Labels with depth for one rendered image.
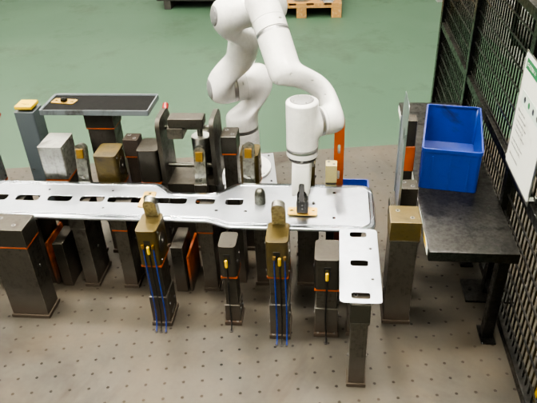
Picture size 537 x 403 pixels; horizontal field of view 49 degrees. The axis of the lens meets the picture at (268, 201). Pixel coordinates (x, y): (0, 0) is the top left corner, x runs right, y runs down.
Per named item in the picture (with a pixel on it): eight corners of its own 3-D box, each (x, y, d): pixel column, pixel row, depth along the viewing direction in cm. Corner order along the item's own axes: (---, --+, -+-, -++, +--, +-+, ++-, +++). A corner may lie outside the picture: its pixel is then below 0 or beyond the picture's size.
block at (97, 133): (107, 221, 221) (81, 111, 197) (113, 209, 228) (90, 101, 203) (133, 222, 220) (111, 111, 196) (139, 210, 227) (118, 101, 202)
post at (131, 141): (141, 240, 211) (121, 139, 189) (145, 232, 215) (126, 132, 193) (155, 241, 211) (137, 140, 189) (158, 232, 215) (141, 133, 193)
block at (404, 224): (381, 323, 173) (391, 221, 153) (379, 304, 180) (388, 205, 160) (409, 324, 172) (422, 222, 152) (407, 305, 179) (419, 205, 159)
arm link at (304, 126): (312, 135, 162) (281, 141, 159) (312, 89, 154) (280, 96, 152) (326, 148, 155) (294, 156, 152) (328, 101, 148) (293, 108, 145)
